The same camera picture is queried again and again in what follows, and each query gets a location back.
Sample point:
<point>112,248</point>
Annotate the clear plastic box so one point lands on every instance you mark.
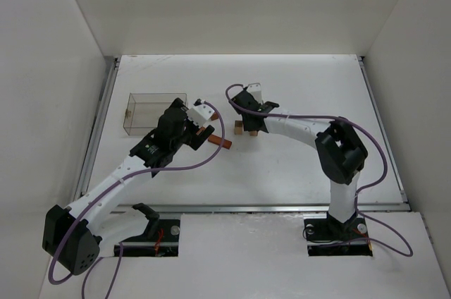
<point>144,109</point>

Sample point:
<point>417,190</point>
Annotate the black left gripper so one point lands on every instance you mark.
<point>192,130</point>

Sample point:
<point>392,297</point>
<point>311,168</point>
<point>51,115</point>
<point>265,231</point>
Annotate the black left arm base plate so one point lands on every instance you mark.
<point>160,241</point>

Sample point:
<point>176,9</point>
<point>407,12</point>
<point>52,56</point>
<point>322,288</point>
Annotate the light wood rectangular block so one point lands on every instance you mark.
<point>238,128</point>

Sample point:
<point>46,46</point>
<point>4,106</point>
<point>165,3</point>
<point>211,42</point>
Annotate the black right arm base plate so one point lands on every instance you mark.
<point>327,239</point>

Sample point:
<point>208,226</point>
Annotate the red-brown wooden cylinder block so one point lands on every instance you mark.
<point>201,130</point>

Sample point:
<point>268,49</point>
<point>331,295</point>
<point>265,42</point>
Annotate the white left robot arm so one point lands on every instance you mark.
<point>77,235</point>

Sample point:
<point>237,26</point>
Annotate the red-brown long rectangular block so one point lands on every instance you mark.
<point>219,141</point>

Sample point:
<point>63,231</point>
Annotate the aluminium table edge rail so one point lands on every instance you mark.
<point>82,185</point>

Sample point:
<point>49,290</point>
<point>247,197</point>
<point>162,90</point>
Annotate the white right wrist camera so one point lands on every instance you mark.
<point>255,90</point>

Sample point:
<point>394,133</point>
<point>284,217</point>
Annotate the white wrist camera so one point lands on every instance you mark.
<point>255,90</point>
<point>200,114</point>

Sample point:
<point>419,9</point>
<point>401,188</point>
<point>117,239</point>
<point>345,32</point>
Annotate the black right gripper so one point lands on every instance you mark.
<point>249,112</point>

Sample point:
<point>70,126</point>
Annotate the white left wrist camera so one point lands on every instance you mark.
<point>200,114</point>

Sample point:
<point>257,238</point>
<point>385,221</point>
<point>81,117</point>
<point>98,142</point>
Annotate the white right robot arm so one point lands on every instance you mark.
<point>340,155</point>

